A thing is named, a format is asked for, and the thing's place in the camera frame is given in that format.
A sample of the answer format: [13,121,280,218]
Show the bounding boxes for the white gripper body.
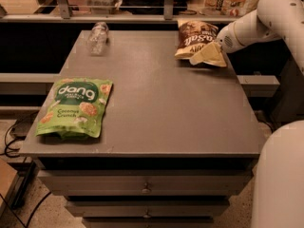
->
[216,22,243,53]

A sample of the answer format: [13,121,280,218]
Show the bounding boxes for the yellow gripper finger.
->
[189,42,226,67]

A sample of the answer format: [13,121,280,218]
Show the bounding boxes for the brown sea salt chip bag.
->
[175,19,219,62]

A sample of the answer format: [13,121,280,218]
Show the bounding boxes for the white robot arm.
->
[190,0,304,228]

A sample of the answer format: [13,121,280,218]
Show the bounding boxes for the black bag behind glass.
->
[120,0,190,15]

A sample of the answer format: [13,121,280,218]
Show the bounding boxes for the green dang rice chip bag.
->
[36,78,113,139]

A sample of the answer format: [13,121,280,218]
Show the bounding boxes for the grey side shelf right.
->
[237,75,280,98]

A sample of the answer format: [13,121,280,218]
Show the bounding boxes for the grey side shelf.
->
[237,75,280,98]
[0,73,59,95]

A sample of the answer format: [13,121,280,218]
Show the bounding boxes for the grey drawer cabinet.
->
[19,29,269,228]

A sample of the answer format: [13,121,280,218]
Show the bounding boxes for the clear plastic water bottle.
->
[86,22,109,56]

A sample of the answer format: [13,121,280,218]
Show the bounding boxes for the bottom drawer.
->
[83,218,213,228]

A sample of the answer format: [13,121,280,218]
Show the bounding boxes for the top drawer with knob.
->
[38,170,251,197]

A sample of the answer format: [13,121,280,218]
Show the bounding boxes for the drawer with knob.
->
[38,170,251,197]
[66,200,229,218]

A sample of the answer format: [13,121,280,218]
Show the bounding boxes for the middle drawer with knob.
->
[66,200,229,218]

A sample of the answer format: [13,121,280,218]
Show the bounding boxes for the grey side shelf left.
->
[0,73,59,95]

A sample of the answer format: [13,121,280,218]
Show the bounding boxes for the metal railing frame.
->
[0,0,241,23]

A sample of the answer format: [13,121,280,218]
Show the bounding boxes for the black cables on left floor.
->
[0,111,39,160]

